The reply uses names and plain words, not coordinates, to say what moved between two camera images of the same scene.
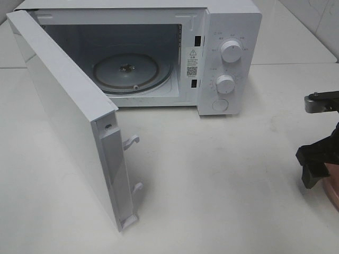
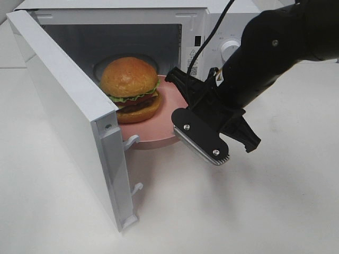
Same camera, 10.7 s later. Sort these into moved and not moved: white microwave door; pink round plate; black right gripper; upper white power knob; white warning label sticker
Moved: pink round plate; black right gripper
Not moved: white microwave door; white warning label sticker; upper white power knob
